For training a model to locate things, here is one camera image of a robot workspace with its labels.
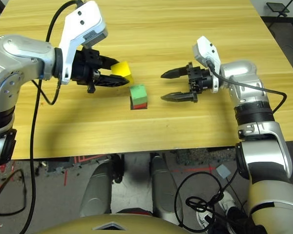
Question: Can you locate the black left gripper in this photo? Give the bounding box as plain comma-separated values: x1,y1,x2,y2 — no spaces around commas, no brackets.
71,48,130,94

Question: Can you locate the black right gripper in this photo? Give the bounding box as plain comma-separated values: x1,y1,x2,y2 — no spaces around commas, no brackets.
160,61,214,103

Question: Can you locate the yellow wooden block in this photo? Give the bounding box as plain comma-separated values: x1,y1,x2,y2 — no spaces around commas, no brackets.
111,61,134,85

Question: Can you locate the green wooden block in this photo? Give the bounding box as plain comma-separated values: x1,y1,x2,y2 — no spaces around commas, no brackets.
129,84,147,105

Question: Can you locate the black square pad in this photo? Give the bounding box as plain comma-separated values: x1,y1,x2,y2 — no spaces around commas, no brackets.
130,98,148,111

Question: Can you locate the small grey floor box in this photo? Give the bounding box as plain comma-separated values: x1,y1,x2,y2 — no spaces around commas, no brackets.
215,164,232,179

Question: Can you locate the silver right robot thigh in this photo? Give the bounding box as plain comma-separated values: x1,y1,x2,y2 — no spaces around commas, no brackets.
149,156,184,221

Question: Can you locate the silver robot thigh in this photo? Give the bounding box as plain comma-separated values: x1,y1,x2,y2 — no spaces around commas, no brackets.
79,159,113,218
149,156,184,221

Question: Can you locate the silver left robot thigh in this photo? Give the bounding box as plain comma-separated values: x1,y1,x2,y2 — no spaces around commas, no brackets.
79,159,113,218

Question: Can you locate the white sneaker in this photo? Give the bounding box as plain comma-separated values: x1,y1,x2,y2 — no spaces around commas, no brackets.
196,210,213,229
220,191,238,213

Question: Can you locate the black folding stand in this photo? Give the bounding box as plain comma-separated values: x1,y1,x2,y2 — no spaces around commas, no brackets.
266,1,291,18

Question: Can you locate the black trouser leg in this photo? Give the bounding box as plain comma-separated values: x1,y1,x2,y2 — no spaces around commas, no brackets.
209,206,268,234

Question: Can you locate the gold robot torso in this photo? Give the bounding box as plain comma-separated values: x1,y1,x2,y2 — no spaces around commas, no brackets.
42,213,187,234

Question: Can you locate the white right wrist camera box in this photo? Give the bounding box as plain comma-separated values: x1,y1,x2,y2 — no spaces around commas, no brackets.
192,36,222,94

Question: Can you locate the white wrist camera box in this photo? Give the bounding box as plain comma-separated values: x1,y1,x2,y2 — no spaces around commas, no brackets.
192,36,222,94
58,0,109,85

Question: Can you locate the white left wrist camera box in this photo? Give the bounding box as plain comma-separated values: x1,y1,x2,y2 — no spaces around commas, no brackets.
58,0,109,85

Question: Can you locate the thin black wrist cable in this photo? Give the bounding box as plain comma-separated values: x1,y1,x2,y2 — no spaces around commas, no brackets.
31,77,62,106

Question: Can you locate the black right camera cable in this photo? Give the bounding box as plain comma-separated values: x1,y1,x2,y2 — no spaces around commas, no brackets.
206,59,288,115

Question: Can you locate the thick black camera cable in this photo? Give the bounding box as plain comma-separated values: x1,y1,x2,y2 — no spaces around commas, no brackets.
19,0,85,234

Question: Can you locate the black floor cable tangle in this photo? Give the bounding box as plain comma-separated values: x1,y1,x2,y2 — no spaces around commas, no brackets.
174,170,250,233

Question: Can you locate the black hanging cable loop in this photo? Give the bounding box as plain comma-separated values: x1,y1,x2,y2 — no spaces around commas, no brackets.
0,169,28,217

